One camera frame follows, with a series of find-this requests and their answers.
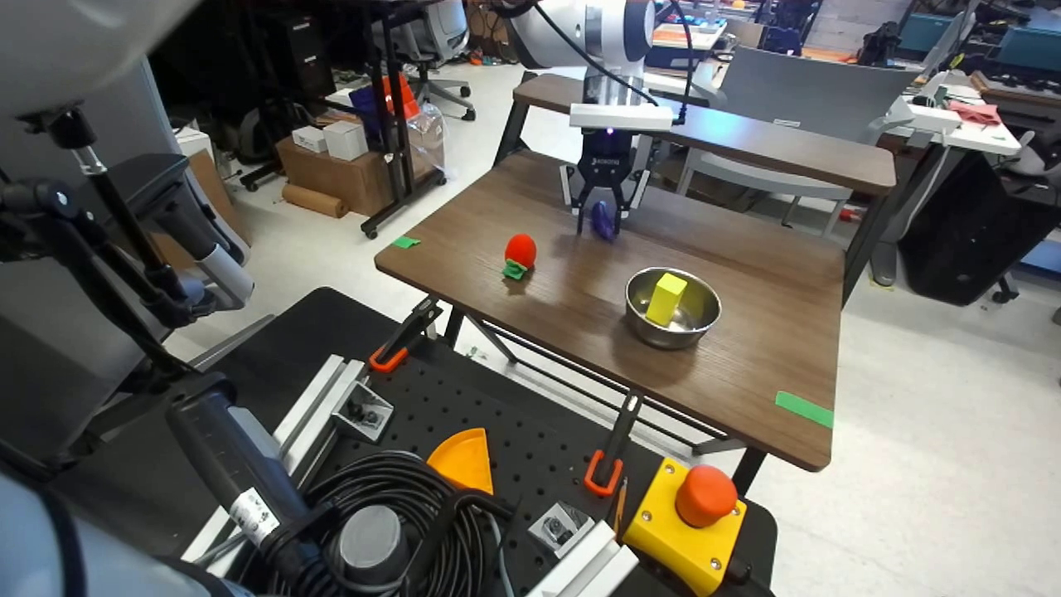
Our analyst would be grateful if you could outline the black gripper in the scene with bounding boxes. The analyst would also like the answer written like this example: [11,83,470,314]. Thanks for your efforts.
[572,123,653,240]

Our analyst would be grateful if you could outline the wooden desk with black legs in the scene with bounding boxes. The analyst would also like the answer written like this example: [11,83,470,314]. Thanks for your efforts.
[373,149,849,498]

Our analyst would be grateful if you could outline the red object on table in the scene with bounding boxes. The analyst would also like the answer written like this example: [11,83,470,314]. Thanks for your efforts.
[950,99,1006,128]

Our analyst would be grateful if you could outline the red toy with green base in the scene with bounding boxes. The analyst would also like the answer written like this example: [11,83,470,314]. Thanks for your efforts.
[500,228,543,285]

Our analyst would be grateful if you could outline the yellow block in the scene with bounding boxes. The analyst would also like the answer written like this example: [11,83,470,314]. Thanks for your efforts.
[642,272,691,330]

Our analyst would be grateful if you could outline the round metal bowl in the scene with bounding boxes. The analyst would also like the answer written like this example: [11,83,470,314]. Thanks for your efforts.
[625,263,727,355]

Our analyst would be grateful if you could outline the long wooden bench table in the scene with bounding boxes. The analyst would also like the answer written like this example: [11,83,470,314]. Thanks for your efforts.
[491,70,903,228]

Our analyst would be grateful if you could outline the office chair with wheels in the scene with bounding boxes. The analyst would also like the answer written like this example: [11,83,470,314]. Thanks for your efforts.
[396,0,480,127]

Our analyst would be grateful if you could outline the black metal floor stand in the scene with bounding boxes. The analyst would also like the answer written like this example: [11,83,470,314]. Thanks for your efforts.
[356,0,450,242]

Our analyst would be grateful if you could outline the orange black bar clamp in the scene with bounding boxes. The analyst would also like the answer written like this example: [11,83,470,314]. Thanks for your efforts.
[579,388,646,502]
[364,292,443,378]

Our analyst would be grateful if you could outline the black perforated base board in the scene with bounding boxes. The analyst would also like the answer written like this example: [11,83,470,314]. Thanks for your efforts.
[31,285,780,597]

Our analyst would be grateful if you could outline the brown cardboard box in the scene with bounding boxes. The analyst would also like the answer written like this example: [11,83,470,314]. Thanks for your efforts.
[272,104,450,219]

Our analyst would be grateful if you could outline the white box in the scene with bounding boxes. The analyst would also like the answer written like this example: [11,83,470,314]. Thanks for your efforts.
[317,115,373,167]

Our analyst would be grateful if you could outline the long green tape strip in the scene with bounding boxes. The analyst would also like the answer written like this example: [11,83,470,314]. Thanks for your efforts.
[773,388,838,430]

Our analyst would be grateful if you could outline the orange triangular plastic piece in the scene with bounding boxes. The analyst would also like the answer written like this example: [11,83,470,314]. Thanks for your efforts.
[425,426,496,498]

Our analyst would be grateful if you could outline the red emergency stop button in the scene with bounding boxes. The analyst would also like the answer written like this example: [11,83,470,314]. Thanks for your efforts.
[674,462,744,532]

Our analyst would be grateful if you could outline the yellow emergency stop box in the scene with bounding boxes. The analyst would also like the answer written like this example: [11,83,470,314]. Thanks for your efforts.
[621,455,752,597]

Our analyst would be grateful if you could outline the black bag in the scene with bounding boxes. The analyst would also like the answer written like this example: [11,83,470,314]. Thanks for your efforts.
[896,145,1061,309]

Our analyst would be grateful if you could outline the white table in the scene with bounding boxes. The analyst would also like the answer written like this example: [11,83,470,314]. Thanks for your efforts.
[880,70,1027,158]

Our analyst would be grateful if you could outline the grey round knob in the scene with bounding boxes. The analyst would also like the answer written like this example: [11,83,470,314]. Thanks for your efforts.
[336,502,412,586]

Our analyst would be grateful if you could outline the grey black mounted device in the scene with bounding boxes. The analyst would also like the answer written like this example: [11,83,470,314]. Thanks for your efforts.
[105,149,259,314]

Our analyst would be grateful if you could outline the black cylinder with white label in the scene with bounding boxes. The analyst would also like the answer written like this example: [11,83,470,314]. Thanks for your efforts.
[161,378,315,545]

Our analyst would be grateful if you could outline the metal corner bracket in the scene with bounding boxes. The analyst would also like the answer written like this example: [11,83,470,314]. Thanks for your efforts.
[523,502,597,562]
[336,384,398,441]

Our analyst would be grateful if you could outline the long aluminium extrusion rail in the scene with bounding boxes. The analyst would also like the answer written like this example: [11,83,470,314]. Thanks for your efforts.
[178,353,398,570]

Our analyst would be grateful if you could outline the black cable bundle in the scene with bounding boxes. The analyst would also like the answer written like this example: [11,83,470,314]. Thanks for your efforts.
[262,445,523,597]

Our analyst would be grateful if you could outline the short aluminium extrusion rail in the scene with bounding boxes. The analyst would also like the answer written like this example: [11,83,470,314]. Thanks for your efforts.
[523,518,642,597]

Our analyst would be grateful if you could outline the black articulated camera stand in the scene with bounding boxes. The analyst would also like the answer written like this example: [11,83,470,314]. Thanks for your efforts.
[0,104,229,384]

